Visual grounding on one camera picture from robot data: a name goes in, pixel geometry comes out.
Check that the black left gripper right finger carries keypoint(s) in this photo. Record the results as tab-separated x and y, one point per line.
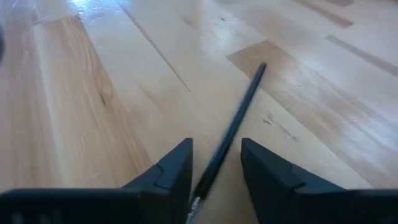
311	205

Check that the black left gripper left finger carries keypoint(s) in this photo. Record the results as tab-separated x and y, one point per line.
109	208

